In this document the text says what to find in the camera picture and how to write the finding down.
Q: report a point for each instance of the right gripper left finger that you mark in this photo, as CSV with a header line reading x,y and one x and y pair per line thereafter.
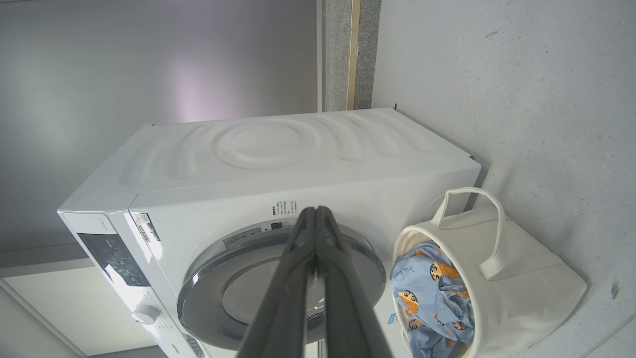
x,y
288,298

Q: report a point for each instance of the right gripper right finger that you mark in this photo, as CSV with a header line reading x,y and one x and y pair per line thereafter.
x,y
348,298

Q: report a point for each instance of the round washing machine door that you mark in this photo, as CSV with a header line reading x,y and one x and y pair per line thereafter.
x,y
238,288

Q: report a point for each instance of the blue cartoon print garment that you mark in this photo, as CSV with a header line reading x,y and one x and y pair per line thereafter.
x,y
427,308

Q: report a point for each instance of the white washing machine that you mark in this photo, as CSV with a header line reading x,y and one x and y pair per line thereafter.
x,y
298,169

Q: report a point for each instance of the cream fabric laundry basket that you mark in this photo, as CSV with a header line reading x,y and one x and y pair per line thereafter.
x,y
521,278

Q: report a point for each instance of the blue white energy label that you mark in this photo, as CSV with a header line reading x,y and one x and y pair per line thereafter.
x,y
393,318

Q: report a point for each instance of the grey strip label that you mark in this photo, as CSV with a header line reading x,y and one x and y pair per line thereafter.
x,y
243,237

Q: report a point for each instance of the small printed text label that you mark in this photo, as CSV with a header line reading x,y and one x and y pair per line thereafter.
x,y
284,207

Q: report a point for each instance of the white round control knob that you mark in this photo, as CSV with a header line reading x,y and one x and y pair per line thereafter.
x,y
145,314

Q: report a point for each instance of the silver rectangular sticker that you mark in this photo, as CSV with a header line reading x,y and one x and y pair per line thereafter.
x,y
147,227

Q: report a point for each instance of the dark control panel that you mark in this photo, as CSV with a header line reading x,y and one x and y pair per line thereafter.
x,y
114,258

